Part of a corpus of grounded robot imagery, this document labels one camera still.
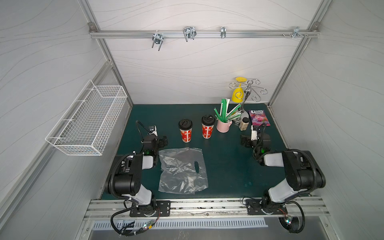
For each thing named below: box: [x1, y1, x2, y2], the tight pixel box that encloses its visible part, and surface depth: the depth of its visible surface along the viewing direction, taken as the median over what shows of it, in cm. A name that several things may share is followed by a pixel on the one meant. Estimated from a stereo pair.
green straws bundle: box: [214, 98, 242, 123], surface depth 100 cm
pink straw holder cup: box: [216, 119, 233, 133], surface depth 106 cm
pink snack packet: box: [248, 110, 271, 127], surface depth 112 cm
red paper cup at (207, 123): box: [201, 114, 216, 139], surface depth 91 cm
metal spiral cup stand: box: [229, 79, 268, 124], surface depth 93 cm
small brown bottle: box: [239, 117, 249, 131], surface depth 102 cm
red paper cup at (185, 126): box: [178, 118, 193, 143], surface depth 90 cm
